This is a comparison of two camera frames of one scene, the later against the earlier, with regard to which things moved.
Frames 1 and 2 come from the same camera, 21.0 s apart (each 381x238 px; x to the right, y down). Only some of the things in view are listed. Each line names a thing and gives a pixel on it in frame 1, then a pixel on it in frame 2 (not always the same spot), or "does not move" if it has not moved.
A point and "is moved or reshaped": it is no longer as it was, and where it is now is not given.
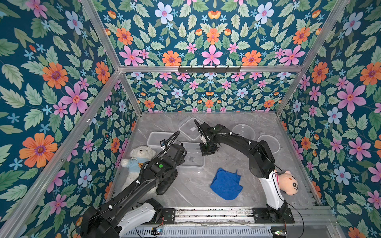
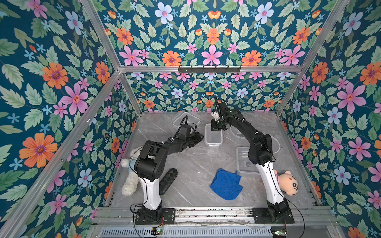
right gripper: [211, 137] -> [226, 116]
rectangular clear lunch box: [154, 138] is moved or reshaped
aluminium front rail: [242, 216] does not move
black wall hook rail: [209, 70] does not move
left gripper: [181, 159] -> [197, 138]
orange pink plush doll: [287, 182] does not move
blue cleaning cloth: [226, 184] does not move
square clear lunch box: [194, 158] -> [244, 166]
